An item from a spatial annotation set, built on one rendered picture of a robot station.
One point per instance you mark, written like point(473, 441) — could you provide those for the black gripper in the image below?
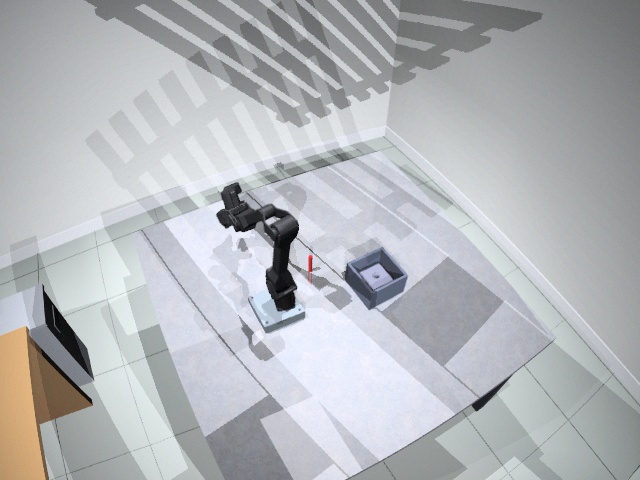
point(238, 189)

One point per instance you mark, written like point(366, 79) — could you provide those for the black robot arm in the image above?
point(279, 281)

